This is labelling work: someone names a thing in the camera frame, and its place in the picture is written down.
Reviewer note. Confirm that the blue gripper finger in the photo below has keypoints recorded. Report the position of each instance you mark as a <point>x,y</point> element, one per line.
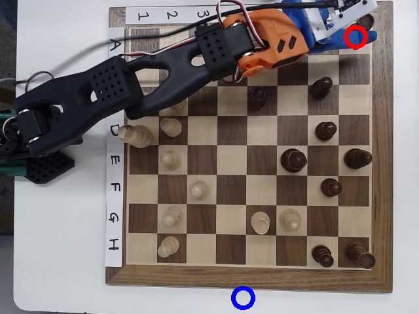
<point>296,16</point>
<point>330,44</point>

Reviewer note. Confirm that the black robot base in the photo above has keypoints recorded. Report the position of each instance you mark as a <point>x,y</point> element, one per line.
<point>49,168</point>

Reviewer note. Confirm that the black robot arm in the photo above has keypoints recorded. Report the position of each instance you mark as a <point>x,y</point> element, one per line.
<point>108,85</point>

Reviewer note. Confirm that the black pawn at C7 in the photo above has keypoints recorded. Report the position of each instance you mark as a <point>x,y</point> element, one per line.
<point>321,87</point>

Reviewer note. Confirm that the dark wooden pawn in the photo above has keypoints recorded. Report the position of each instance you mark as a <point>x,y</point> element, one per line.
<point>257,97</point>
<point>325,131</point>
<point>331,187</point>

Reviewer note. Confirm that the wooden chessboard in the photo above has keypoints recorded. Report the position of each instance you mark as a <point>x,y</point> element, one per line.
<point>232,131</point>

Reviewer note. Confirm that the dark wooden queen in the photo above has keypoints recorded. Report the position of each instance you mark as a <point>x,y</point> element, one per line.
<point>357,158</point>

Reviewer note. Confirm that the white number label strip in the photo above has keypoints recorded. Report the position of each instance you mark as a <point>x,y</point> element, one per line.
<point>157,15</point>

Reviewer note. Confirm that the dark wooden king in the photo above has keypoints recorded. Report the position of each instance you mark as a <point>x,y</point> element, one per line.
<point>293,160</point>

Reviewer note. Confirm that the light wooden pawn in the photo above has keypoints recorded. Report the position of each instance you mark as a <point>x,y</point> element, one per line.
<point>199,189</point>
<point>170,159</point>
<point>179,107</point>
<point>171,127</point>

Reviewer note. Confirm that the light wooden bishop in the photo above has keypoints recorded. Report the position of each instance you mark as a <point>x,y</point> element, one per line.
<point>137,134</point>

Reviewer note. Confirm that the light wooden rook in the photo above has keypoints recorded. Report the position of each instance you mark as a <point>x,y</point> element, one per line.
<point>260,223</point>

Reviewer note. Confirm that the dark wooden knight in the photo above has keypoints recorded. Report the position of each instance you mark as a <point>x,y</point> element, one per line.
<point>323,255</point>

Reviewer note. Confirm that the white pawn G2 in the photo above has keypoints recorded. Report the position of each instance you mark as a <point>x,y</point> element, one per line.
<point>171,217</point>

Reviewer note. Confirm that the white letter label strip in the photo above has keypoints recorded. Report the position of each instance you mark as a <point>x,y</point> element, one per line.
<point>114,196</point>

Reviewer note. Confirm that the light wooden knight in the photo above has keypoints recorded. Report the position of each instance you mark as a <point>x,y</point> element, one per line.
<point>168,247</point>

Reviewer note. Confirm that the green table clamp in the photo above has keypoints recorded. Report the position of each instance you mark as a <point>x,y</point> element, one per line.
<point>13,170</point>

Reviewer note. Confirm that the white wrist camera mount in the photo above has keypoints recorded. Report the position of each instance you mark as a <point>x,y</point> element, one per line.
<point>352,14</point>

